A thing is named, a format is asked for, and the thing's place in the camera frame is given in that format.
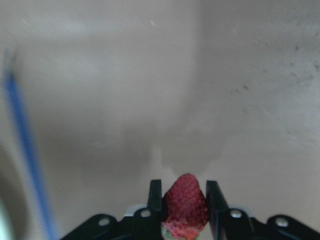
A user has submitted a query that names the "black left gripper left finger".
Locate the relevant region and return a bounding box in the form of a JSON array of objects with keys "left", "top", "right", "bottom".
[{"left": 62, "top": 179, "right": 163, "bottom": 240}]

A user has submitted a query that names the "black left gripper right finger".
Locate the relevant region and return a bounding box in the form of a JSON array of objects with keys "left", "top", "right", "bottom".
[{"left": 206, "top": 180, "right": 320, "bottom": 240}]

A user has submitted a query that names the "red strawberry one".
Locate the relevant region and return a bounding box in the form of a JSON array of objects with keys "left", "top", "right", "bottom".
[{"left": 162, "top": 173, "right": 209, "bottom": 240}]

